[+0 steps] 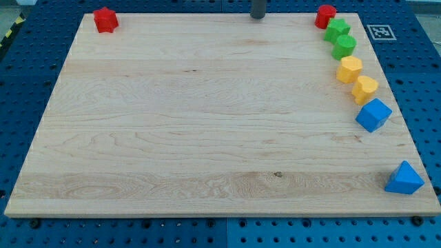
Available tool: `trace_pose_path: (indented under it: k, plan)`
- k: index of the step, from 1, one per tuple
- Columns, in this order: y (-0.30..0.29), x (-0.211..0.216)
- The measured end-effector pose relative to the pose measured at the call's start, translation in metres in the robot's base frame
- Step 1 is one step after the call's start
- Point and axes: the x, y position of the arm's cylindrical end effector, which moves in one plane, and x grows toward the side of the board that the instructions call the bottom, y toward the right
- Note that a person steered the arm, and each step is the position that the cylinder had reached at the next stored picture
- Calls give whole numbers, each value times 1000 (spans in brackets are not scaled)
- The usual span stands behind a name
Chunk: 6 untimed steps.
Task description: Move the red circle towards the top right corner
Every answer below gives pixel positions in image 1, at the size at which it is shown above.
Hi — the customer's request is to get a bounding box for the red cylinder block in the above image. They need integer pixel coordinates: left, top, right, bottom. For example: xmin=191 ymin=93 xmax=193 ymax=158
xmin=314 ymin=4 xmax=337 ymax=29

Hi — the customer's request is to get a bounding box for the light wooden board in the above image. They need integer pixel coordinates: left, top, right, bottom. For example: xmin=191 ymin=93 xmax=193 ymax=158
xmin=5 ymin=13 xmax=440 ymax=218

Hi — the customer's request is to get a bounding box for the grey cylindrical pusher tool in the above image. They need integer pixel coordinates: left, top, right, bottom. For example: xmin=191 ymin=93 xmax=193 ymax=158
xmin=250 ymin=0 xmax=267 ymax=20

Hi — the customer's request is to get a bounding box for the yellow hexagon block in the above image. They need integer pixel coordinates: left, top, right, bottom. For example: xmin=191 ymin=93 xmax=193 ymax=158
xmin=336 ymin=56 xmax=363 ymax=83

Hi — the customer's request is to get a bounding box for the green cylinder block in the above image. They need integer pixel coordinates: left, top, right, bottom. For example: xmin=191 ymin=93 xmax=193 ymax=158
xmin=331 ymin=34 xmax=357 ymax=60

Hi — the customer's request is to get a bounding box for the yellow heart block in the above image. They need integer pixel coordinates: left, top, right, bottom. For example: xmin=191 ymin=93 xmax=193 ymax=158
xmin=351 ymin=76 xmax=379 ymax=105

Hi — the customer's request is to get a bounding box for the green star block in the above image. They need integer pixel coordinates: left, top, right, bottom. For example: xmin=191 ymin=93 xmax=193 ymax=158
xmin=324 ymin=18 xmax=351 ymax=44

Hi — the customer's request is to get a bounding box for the blue cube block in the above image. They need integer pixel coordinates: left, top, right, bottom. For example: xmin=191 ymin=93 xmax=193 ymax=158
xmin=356 ymin=99 xmax=393 ymax=132

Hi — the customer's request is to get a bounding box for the red star block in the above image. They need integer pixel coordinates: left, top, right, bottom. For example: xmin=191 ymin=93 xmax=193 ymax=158
xmin=93 ymin=7 xmax=119 ymax=33

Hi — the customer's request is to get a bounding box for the white fiducial marker tag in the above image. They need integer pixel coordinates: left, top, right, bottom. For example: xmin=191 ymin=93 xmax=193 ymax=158
xmin=367 ymin=24 xmax=396 ymax=41

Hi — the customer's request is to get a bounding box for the blue triangle block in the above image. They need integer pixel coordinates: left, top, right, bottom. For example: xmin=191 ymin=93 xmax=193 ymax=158
xmin=384 ymin=161 xmax=424 ymax=195

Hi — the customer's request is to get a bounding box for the black bolt left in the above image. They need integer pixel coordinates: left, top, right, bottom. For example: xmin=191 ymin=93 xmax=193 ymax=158
xmin=28 ymin=218 xmax=41 ymax=229

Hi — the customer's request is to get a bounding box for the black bolt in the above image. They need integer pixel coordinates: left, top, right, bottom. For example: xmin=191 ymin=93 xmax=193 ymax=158
xmin=28 ymin=218 xmax=41 ymax=229
xmin=411 ymin=216 xmax=424 ymax=227

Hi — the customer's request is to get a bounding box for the black bolt right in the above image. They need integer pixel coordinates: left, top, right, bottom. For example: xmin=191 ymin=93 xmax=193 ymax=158
xmin=411 ymin=216 xmax=424 ymax=227

